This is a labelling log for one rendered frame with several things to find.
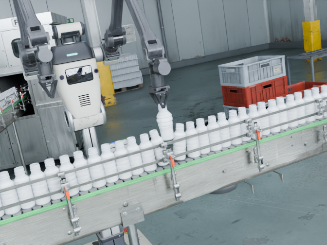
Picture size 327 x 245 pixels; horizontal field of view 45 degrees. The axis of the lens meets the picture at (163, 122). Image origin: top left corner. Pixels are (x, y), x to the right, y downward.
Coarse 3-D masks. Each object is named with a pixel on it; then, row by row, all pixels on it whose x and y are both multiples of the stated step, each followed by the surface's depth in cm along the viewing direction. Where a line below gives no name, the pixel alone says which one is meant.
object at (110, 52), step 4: (104, 40) 226; (104, 44) 223; (104, 48) 225; (108, 48) 222; (112, 48) 222; (116, 48) 223; (108, 52) 224; (112, 52) 225; (116, 52) 226; (120, 52) 226; (108, 56) 224; (112, 56) 226
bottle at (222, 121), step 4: (220, 112) 190; (220, 116) 187; (224, 116) 188; (220, 120) 188; (224, 120) 188; (220, 124) 187; (224, 124) 187; (224, 128) 187; (228, 128) 188; (220, 132) 188; (224, 132) 188; (228, 132) 189; (220, 136) 189; (224, 136) 188; (228, 136) 189; (224, 144) 189; (228, 144) 190
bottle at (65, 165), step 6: (60, 156) 161; (66, 156) 162; (60, 162) 159; (66, 162) 159; (60, 168) 159; (66, 168) 159; (72, 168) 160; (66, 174) 159; (72, 174) 160; (66, 180) 159; (72, 180) 160; (72, 192) 161
